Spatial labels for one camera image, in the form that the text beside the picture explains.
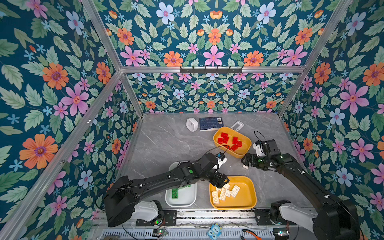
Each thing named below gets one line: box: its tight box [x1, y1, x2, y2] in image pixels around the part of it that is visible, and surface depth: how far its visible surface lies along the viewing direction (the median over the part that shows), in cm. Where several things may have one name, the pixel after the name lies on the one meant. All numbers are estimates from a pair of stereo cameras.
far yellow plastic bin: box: [213, 126, 252, 159], surface depth 103 cm
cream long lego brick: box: [211, 190, 220, 205], surface depth 80 cm
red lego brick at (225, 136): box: [220, 132, 229, 141], surface depth 106 cm
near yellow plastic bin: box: [209, 176, 257, 210], surface depth 81 cm
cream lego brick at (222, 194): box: [219, 187, 226, 202], surface depth 81 cm
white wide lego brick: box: [230, 184, 241, 198], surface depth 82 cm
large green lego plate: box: [171, 188, 179, 199], surface depth 82 cm
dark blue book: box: [199, 116, 224, 132], surface depth 114 cm
